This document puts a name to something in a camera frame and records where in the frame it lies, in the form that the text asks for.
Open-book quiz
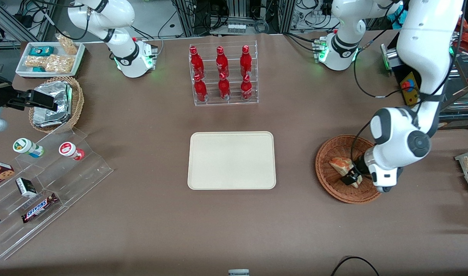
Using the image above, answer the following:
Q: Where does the red cola bottle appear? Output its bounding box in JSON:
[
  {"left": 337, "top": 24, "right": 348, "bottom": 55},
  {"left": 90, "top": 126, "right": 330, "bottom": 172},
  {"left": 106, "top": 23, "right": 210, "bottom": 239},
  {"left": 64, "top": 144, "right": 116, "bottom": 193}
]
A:
[
  {"left": 194, "top": 74, "right": 208, "bottom": 103},
  {"left": 240, "top": 45, "right": 253, "bottom": 77},
  {"left": 241, "top": 74, "right": 253, "bottom": 101},
  {"left": 190, "top": 46, "right": 205, "bottom": 79},
  {"left": 216, "top": 46, "right": 229, "bottom": 77},
  {"left": 218, "top": 72, "right": 231, "bottom": 101}
]

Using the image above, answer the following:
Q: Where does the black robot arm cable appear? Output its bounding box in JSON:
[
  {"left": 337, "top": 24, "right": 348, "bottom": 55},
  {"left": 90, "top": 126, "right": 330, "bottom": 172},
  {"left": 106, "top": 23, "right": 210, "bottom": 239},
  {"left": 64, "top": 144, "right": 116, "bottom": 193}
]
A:
[{"left": 353, "top": 36, "right": 423, "bottom": 99}]

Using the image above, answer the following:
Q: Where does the foil wrapped package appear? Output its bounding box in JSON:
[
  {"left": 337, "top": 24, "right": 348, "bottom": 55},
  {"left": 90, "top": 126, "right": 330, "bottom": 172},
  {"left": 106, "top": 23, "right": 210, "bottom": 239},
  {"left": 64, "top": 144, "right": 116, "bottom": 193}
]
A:
[{"left": 33, "top": 81, "right": 73, "bottom": 128}]

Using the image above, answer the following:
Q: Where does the oval light wicker basket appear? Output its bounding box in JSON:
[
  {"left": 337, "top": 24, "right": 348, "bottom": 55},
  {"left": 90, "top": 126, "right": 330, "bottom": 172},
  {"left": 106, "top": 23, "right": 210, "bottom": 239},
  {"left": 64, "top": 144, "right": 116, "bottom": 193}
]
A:
[{"left": 29, "top": 76, "right": 85, "bottom": 134}]

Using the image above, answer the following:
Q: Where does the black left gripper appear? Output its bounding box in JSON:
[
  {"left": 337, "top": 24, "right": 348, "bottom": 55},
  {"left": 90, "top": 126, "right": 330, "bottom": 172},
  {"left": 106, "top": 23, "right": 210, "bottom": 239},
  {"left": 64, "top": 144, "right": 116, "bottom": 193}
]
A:
[{"left": 341, "top": 154, "right": 371, "bottom": 187}]

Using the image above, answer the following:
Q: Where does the cream rectangular tray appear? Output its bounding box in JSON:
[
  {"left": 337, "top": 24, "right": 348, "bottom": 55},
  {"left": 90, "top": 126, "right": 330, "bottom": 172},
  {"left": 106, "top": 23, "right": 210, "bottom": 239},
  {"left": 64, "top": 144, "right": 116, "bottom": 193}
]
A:
[{"left": 187, "top": 131, "right": 277, "bottom": 190}]

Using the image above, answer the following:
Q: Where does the red lid yoghurt bottle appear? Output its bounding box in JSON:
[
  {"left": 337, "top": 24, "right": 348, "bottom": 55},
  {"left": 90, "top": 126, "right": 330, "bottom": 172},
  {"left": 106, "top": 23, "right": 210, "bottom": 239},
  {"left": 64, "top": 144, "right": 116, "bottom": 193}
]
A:
[{"left": 59, "top": 142, "right": 86, "bottom": 161}]

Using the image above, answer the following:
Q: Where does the Snickers chocolate bar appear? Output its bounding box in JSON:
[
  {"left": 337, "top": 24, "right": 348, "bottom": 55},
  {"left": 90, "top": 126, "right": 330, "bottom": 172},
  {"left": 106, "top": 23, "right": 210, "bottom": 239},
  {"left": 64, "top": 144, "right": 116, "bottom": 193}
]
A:
[{"left": 21, "top": 193, "right": 59, "bottom": 224}]

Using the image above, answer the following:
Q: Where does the red cookie box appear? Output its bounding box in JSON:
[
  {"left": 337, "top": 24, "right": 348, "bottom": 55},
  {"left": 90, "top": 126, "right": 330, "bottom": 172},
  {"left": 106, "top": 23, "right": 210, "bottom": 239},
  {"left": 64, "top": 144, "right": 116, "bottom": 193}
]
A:
[{"left": 0, "top": 159, "right": 15, "bottom": 191}]

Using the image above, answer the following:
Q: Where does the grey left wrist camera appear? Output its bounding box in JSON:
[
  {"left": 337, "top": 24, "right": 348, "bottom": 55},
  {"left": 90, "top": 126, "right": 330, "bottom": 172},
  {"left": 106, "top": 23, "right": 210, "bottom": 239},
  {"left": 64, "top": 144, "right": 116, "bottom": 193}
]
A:
[{"left": 371, "top": 165, "right": 404, "bottom": 193}]

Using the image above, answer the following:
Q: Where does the clear acrylic stepped stand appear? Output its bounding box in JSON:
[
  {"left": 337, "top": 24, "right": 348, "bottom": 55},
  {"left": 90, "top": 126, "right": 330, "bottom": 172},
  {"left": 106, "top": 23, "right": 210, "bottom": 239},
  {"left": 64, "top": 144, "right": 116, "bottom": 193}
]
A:
[{"left": 0, "top": 128, "right": 114, "bottom": 261}]

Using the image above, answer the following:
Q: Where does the metal snack tray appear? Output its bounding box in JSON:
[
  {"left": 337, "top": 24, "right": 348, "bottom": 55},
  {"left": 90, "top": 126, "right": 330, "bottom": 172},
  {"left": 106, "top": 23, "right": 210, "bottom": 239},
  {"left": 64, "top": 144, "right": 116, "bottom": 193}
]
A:
[{"left": 454, "top": 148, "right": 468, "bottom": 212}]

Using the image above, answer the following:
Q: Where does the green lid yoghurt bottle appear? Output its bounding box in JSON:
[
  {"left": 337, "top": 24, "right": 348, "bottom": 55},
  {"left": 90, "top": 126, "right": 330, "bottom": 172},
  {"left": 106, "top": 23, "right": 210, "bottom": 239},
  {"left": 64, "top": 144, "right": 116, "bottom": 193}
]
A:
[{"left": 13, "top": 138, "right": 45, "bottom": 158}]

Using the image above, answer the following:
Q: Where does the white rectangular snack tray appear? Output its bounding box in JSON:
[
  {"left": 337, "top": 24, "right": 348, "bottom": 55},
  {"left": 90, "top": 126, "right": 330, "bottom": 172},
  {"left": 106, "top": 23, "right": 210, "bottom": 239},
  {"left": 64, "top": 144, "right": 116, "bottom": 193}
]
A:
[{"left": 15, "top": 41, "right": 86, "bottom": 79}]

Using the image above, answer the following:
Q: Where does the round brown wicker basket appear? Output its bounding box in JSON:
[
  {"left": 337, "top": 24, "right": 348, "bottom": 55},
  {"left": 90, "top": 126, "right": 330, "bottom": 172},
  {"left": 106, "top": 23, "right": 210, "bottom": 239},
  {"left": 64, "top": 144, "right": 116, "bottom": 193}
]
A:
[{"left": 315, "top": 134, "right": 384, "bottom": 204}]

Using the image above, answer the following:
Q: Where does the green rimmed metal cylinder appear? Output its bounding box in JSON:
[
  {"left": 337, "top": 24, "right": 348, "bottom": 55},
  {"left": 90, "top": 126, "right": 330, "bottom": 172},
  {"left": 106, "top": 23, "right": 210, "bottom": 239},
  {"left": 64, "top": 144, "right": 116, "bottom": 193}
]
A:
[{"left": 380, "top": 43, "right": 399, "bottom": 71}]

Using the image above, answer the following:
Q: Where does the black appliance with yellow label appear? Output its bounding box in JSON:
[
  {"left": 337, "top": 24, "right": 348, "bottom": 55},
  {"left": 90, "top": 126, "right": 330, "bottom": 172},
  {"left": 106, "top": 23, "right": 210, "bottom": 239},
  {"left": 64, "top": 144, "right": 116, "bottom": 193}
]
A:
[{"left": 387, "top": 33, "right": 468, "bottom": 131}]

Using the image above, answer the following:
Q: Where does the clear bag of crackers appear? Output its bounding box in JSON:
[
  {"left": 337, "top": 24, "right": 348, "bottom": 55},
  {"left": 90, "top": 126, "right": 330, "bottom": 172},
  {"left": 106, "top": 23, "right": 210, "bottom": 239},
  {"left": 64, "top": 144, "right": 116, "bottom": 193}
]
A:
[
  {"left": 45, "top": 54, "right": 75, "bottom": 74},
  {"left": 25, "top": 56, "right": 49, "bottom": 69},
  {"left": 56, "top": 34, "right": 79, "bottom": 55}
]

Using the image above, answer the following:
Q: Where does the triangular sandwich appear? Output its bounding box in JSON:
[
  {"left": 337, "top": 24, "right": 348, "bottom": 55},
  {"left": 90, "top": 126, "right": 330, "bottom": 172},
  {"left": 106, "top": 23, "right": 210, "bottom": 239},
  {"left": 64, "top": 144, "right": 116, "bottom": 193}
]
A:
[{"left": 329, "top": 157, "right": 361, "bottom": 189}]

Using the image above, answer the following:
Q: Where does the clear acrylic bottle rack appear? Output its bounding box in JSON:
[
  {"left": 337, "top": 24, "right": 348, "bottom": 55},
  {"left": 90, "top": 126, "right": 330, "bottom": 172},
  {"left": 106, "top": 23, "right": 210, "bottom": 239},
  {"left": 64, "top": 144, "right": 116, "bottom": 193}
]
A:
[{"left": 188, "top": 40, "right": 259, "bottom": 107}]

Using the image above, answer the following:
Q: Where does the teal cloth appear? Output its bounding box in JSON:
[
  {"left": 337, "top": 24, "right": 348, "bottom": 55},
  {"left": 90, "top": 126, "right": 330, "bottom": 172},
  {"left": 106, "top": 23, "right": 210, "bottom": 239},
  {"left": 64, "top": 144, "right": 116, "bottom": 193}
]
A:
[{"left": 387, "top": 4, "right": 406, "bottom": 30}]

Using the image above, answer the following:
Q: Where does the black looped cable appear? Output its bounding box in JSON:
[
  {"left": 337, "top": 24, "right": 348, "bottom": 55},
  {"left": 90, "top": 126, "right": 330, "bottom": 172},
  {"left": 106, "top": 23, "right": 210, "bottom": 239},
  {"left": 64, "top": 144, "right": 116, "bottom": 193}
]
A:
[{"left": 330, "top": 256, "right": 381, "bottom": 276}]

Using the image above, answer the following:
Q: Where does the small black white carton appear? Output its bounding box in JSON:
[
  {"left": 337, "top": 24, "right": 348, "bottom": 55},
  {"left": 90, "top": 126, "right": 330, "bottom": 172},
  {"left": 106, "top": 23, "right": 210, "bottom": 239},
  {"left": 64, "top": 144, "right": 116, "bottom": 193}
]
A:
[{"left": 15, "top": 177, "right": 38, "bottom": 199}]

